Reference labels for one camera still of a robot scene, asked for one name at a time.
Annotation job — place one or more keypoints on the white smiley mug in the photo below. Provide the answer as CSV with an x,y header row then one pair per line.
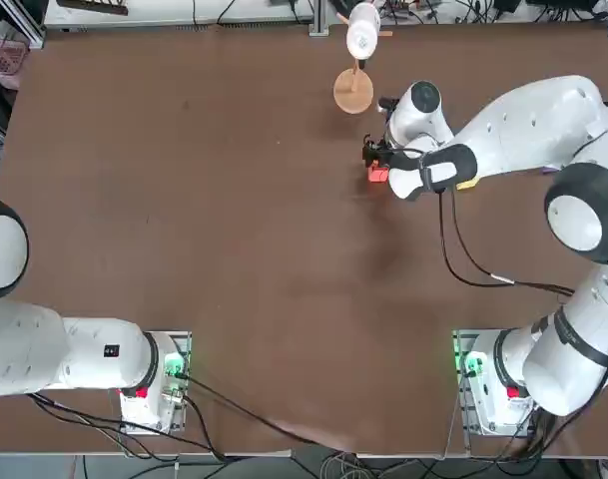
x,y
362,32

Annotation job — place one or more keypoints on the red foam cube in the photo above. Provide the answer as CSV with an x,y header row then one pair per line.
x,y
377,175

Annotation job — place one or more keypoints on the wooden mug tree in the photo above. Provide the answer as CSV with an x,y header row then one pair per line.
x,y
353,92

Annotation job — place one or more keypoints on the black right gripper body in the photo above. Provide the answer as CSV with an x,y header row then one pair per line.
x,y
386,152

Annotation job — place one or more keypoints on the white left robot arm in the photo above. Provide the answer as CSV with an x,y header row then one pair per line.
x,y
34,349

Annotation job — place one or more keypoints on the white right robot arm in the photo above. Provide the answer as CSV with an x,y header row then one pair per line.
x,y
533,125

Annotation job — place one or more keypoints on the aluminium frame rail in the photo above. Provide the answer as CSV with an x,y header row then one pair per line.
x,y
31,30

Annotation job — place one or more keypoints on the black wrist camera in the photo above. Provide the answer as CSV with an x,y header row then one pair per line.
x,y
387,105

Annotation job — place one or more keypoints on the aluminium frame post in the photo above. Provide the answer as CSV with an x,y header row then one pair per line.
x,y
318,17

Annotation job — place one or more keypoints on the yellow foam cube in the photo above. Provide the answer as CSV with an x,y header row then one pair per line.
x,y
465,184

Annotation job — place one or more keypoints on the pink plastic basket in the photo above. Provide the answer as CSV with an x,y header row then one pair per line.
x,y
4,60

